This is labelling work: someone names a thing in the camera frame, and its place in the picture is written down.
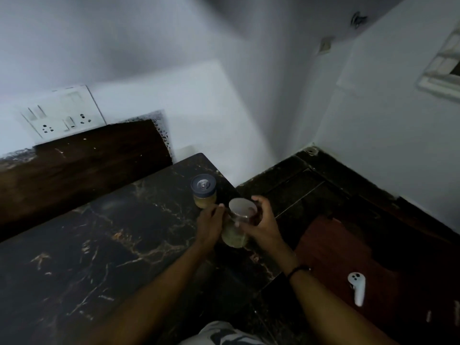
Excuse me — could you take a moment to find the person's right hand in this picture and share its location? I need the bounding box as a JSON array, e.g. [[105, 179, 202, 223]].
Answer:
[[234, 195, 297, 270]]

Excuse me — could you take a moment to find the person's left hand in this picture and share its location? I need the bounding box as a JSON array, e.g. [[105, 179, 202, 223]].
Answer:
[[194, 204, 227, 248]]

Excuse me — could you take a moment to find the steel lid green spice jar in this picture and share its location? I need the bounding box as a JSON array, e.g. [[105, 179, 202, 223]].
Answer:
[[221, 197, 259, 248]]

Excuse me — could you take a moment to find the coriander powder jar grey lid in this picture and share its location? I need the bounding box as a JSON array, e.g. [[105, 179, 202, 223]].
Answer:
[[190, 174, 218, 209]]

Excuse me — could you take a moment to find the person's left forearm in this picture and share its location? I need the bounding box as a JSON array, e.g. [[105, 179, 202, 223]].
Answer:
[[82, 240, 216, 345]]

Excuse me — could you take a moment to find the white handheld controller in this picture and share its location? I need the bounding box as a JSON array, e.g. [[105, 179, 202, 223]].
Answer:
[[347, 272, 367, 308]]

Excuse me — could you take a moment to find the grey patterned shirt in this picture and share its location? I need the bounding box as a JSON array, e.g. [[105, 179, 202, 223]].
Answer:
[[179, 321, 266, 345]]

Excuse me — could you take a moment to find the dark brown wood panel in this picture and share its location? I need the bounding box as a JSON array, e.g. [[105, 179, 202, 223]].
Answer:
[[0, 110, 175, 243]]

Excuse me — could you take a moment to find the white louvred window vent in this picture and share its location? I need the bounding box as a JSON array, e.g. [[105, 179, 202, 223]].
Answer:
[[416, 21, 460, 101]]

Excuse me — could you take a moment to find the black bead bracelet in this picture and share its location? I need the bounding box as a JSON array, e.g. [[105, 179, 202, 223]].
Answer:
[[287, 264, 312, 281]]

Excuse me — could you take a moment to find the white wall socket plate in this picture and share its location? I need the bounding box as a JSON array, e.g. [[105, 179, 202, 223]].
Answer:
[[20, 85, 107, 140]]

